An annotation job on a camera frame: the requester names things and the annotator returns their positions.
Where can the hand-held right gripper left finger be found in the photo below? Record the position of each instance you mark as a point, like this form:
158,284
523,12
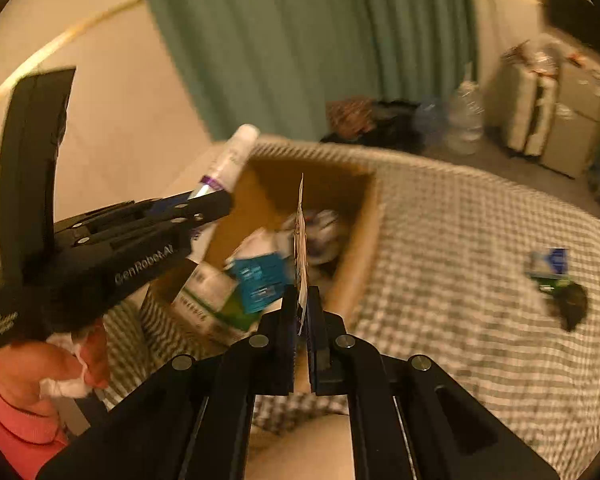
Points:
280,345

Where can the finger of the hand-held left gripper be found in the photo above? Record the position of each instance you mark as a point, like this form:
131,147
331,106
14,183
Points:
145,212
210,207

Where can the green and white box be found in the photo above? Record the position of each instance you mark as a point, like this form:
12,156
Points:
205,295

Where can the person's left forearm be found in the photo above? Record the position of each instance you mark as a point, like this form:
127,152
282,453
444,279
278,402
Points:
15,420

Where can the person's left hand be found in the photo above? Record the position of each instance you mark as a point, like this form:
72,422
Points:
35,365

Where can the white cabinet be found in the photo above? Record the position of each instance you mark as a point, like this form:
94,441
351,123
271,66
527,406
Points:
555,115

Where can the black television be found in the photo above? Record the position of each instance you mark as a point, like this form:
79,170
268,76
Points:
575,15

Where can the white crumpled packet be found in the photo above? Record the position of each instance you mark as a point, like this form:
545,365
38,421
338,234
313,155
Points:
257,245

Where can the brown patterned bag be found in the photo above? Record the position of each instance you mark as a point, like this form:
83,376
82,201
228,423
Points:
350,115

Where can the clear large water bottle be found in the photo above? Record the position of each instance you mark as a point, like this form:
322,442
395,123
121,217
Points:
465,120

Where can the dark bag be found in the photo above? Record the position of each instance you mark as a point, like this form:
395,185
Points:
395,125

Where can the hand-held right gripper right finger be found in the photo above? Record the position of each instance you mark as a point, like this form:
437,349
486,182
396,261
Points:
325,355

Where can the white tissue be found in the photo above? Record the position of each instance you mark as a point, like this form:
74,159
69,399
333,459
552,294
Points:
67,382

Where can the blue and white packet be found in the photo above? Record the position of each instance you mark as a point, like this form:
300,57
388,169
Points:
550,262

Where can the grey checked tablecloth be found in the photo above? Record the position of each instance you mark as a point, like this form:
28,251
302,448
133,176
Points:
455,270

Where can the blue large water bottle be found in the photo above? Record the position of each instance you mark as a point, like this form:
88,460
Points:
430,120

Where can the teal box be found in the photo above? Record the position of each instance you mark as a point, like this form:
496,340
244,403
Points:
257,280

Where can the brown cardboard box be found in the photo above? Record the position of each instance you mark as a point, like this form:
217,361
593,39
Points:
360,240

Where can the white tube with purple band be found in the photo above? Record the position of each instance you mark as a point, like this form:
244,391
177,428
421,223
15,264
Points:
232,160

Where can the thin printed card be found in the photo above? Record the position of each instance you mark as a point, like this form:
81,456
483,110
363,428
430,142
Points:
301,250

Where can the green curtain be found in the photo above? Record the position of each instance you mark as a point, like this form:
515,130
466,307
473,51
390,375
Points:
300,45

